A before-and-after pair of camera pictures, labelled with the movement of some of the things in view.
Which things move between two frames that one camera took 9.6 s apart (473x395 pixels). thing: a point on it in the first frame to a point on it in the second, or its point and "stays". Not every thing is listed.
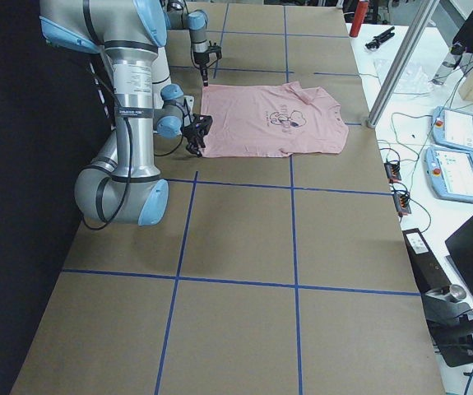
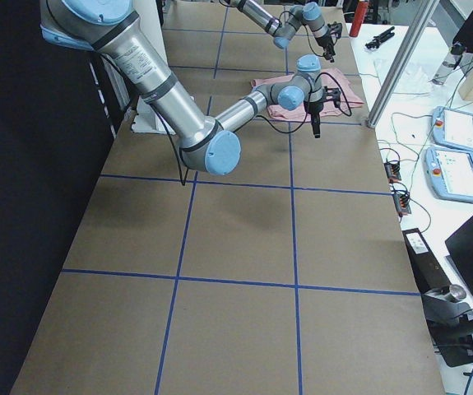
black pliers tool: [377, 39] stays
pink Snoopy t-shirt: [271, 120] to [336, 81]
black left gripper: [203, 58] to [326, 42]
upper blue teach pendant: [457, 129] stays
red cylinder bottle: [360, 15] stays
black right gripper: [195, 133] to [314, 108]
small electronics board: [401, 202] stays
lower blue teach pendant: [456, 175] stays
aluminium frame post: [417, 27] stays
